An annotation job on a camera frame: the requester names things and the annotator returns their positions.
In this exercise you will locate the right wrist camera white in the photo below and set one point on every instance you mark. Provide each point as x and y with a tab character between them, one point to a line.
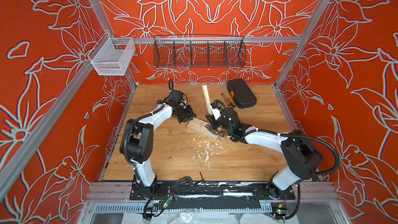
216	108

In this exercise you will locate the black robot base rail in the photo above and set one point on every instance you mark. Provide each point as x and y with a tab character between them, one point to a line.
188	188

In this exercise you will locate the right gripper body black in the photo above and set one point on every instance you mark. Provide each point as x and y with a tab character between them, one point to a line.
218	124

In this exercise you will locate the silver ratchet wrench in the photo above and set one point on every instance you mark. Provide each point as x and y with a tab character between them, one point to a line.
226	100

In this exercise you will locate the black plastic tool case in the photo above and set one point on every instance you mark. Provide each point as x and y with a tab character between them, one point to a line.
241	94

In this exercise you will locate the white mesh basket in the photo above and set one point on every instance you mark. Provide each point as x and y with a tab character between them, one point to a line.
112	56

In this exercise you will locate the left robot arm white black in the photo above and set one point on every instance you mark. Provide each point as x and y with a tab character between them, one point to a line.
137	141

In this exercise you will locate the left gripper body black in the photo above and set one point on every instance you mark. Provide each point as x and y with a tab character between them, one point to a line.
184	114

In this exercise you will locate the black wire basket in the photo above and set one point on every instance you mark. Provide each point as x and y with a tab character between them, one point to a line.
199	51

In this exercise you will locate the wooden handle claw hammer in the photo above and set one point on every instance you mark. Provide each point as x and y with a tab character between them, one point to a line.
207	101

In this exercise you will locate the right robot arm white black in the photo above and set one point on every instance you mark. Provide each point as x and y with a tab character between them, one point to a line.
302	156

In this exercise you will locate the orange black screwdriver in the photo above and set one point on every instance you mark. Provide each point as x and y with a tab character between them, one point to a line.
231	102

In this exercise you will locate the light wooden block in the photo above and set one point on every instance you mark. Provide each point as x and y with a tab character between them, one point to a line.
199	126

